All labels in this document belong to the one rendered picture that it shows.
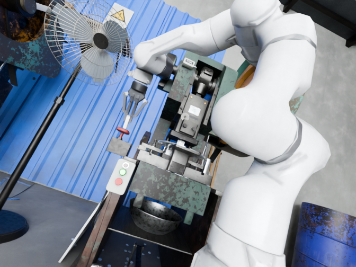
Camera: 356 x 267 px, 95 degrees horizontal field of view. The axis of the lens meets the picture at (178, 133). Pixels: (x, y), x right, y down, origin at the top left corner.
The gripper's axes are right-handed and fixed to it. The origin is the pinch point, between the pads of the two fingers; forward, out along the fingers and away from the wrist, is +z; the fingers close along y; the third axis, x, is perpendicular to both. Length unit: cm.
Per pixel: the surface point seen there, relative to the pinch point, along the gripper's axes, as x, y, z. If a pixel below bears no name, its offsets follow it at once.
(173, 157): 1.2, 29.4, 9.5
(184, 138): 16.8, 33.2, 0.5
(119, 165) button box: -19.1, 6.7, 13.6
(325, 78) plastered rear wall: 223, 269, -160
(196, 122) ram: 21.2, 37.1, -11.3
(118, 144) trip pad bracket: -7.5, 1.4, 10.1
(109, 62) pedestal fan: 49, -35, -25
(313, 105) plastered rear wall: 196, 254, -102
